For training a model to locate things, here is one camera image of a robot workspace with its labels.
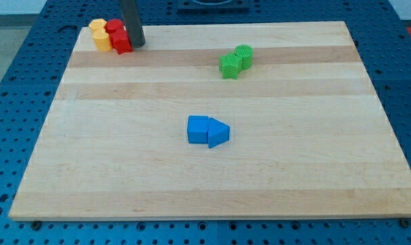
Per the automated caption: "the wooden board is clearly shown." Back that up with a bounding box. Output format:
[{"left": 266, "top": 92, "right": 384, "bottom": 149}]
[{"left": 9, "top": 21, "right": 411, "bottom": 221}]

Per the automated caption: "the blue cube block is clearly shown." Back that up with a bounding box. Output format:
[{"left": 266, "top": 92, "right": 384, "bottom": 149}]
[{"left": 187, "top": 115, "right": 209, "bottom": 144}]

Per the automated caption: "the blue triangle block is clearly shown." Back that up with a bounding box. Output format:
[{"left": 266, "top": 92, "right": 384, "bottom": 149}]
[{"left": 208, "top": 118, "right": 230, "bottom": 148}]

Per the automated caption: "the green star block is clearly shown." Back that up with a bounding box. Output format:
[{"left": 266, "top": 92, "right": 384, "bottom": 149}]
[{"left": 219, "top": 52, "right": 242, "bottom": 79}]

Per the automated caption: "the green cylinder block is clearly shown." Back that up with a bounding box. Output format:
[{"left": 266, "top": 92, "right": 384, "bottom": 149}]
[{"left": 235, "top": 44, "right": 253, "bottom": 70}]

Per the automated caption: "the red star block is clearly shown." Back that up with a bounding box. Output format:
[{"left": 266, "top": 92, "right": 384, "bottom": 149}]
[{"left": 110, "top": 29, "right": 133, "bottom": 54}]

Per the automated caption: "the yellow cylinder block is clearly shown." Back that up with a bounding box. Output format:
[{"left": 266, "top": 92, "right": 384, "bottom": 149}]
[{"left": 92, "top": 29, "right": 113, "bottom": 52}]

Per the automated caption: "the red cylinder block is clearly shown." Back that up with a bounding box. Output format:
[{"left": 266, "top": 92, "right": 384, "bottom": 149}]
[{"left": 105, "top": 18, "right": 124, "bottom": 34}]

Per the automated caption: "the yellow hexagon block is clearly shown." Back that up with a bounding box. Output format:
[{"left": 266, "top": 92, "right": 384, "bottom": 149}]
[{"left": 88, "top": 18, "right": 107, "bottom": 33}]

